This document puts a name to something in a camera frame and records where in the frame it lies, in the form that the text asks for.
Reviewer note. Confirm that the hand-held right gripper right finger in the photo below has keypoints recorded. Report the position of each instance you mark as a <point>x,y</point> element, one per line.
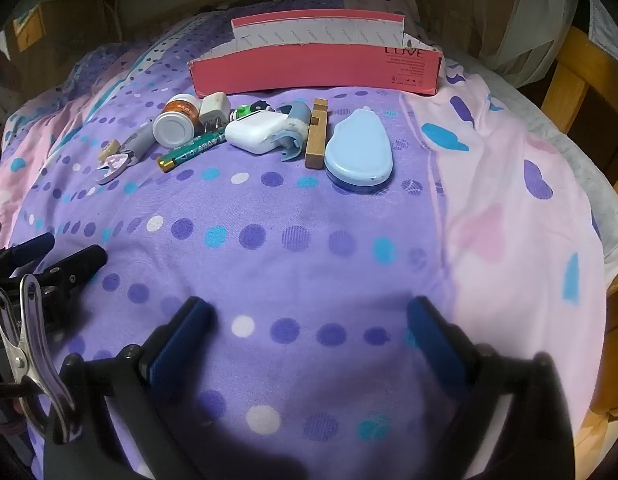
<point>436,345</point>

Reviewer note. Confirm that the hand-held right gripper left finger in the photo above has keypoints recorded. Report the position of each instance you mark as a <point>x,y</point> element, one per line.
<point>181,335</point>

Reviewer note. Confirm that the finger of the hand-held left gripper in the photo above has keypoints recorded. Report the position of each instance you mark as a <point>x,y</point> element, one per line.
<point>39,245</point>
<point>84,260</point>

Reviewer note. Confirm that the small beige piece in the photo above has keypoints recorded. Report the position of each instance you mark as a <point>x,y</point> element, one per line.
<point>109,152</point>

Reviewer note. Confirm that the grey nail clipper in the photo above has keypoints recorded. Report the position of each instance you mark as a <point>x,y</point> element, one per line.
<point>139,145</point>

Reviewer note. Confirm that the green battery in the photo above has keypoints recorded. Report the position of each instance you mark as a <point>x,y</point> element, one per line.
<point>191,151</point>

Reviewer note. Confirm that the white bottle with orange label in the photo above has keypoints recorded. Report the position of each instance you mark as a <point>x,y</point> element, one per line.
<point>174,127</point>

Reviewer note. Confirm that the white charger plug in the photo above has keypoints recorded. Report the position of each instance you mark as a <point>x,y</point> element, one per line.
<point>214,107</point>

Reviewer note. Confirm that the light blue oval case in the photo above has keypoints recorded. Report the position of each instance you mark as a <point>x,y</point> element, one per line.
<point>356,150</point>

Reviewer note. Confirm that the white rectangular case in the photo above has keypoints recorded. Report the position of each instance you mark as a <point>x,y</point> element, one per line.
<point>254,132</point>

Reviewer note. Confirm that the small green white gadget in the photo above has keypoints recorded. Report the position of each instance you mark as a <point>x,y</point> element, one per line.
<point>245,109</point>

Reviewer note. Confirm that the wooden block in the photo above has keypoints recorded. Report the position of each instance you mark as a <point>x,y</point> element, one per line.
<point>316,150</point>

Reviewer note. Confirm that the pink cardboard box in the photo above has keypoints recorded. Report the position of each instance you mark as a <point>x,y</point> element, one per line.
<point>314,67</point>

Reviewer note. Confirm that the metal spring clip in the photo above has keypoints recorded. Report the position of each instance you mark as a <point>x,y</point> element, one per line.
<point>29,340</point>

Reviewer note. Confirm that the purple pink printed duvet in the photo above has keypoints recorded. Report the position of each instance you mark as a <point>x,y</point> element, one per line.
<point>309,240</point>

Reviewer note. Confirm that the white sheer curtain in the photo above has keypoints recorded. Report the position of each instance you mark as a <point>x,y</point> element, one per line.
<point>529,20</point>

